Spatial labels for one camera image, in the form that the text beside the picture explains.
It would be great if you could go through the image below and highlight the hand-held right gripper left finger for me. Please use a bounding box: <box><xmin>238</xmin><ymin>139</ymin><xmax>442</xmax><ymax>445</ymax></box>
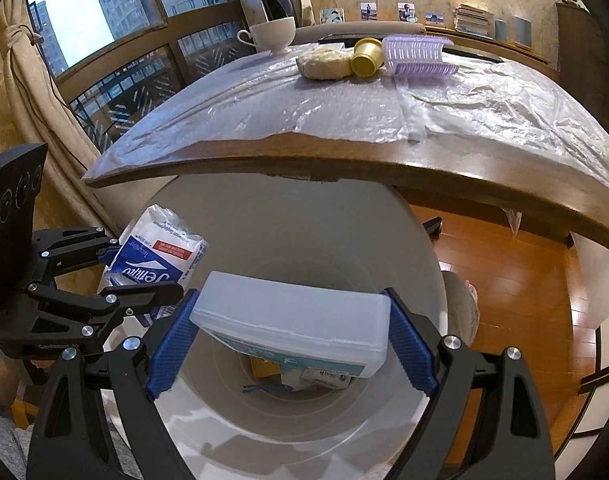
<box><xmin>27</xmin><ymin>287</ymin><xmax>202</xmax><ymax>480</ymax></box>

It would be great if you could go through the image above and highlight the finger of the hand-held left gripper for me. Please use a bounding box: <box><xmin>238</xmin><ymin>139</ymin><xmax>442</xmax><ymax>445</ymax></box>
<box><xmin>32</xmin><ymin>227</ymin><xmax>122</xmax><ymax>276</ymax></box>
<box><xmin>0</xmin><ymin>280</ymin><xmax>185</xmax><ymax>361</ymax></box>

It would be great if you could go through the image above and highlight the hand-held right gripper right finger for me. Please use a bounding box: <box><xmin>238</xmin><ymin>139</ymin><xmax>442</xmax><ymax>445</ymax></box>
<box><xmin>382</xmin><ymin>287</ymin><xmax>555</xmax><ymax>480</ymax></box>

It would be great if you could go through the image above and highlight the white tissue packet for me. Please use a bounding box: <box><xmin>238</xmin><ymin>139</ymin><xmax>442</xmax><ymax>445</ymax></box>
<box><xmin>97</xmin><ymin>204</ymin><xmax>210</xmax><ymax>321</ymax></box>

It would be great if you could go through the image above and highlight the translucent plastic box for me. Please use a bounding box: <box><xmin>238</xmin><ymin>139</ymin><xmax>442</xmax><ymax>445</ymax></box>
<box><xmin>189</xmin><ymin>271</ymin><xmax>391</xmax><ymax>378</ymax></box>

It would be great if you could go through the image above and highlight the white trash bin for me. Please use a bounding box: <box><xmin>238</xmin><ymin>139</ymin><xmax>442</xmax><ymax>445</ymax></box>
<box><xmin>97</xmin><ymin>172</ymin><xmax>448</xmax><ymax>480</ymax></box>

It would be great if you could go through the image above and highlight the purple plastic hair roller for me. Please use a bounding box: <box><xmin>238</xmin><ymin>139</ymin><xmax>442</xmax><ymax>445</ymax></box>
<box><xmin>382</xmin><ymin>34</ymin><xmax>459</xmax><ymax>77</ymax></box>

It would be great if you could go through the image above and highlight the person's leg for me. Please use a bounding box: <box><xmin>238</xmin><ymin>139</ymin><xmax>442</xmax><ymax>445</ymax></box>
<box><xmin>442</xmin><ymin>270</ymin><xmax>480</xmax><ymax>356</ymax></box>

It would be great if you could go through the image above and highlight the white medicine box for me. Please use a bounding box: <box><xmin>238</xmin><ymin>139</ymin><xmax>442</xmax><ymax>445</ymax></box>
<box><xmin>279</xmin><ymin>367</ymin><xmax>353</xmax><ymax>391</ymax></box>

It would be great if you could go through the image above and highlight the black furniture leg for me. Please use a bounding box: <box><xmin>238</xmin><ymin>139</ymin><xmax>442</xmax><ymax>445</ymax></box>
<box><xmin>422</xmin><ymin>216</ymin><xmax>444</xmax><ymax>243</ymax></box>

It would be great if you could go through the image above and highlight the wooden framed window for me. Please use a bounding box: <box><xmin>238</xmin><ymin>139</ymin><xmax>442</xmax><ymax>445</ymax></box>
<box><xmin>24</xmin><ymin>0</ymin><xmax>285</xmax><ymax>156</ymax></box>

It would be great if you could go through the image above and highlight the clear plastic table film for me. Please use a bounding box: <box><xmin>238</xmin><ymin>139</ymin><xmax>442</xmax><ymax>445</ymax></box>
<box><xmin>84</xmin><ymin>42</ymin><xmax>609</xmax><ymax>236</ymax></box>

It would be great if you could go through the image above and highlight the white ceramic cup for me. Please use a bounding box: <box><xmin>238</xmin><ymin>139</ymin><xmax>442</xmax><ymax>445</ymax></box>
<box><xmin>236</xmin><ymin>16</ymin><xmax>296</xmax><ymax>55</ymax></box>

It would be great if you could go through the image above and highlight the yellow plastic cup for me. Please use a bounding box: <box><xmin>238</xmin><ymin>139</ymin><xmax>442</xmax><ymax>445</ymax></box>
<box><xmin>349</xmin><ymin>37</ymin><xmax>385</xmax><ymax>78</ymax></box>

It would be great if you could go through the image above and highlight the round beige bread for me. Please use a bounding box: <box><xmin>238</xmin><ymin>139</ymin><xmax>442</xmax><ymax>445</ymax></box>
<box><xmin>295</xmin><ymin>45</ymin><xmax>356</xmax><ymax>81</ymax></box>

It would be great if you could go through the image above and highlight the wooden headboard shelf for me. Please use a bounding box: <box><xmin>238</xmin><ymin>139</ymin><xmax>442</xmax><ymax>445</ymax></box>
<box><xmin>425</xmin><ymin>30</ymin><xmax>560</xmax><ymax>68</ymax></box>

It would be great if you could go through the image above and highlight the brown sofa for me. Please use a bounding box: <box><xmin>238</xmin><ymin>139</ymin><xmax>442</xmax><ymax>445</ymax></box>
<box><xmin>292</xmin><ymin>21</ymin><xmax>428</xmax><ymax>46</ymax></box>

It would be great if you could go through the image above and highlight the stack of books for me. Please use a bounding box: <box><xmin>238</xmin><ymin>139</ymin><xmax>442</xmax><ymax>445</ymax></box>
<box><xmin>453</xmin><ymin>4</ymin><xmax>496</xmax><ymax>38</ymax></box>

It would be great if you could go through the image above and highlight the wooden cabinet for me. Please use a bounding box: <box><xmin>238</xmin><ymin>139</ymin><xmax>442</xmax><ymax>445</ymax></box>
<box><xmin>556</xmin><ymin>0</ymin><xmax>600</xmax><ymax>81</ymax></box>

